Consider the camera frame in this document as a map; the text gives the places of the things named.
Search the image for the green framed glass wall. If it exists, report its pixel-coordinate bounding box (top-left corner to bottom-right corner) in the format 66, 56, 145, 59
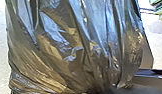
148, 0, 162, 14

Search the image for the black trash bag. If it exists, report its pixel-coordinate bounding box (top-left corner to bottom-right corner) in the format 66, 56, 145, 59
5, 0, 155, 94

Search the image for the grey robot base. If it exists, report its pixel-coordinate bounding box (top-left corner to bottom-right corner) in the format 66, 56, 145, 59
133, 68, 162, 88

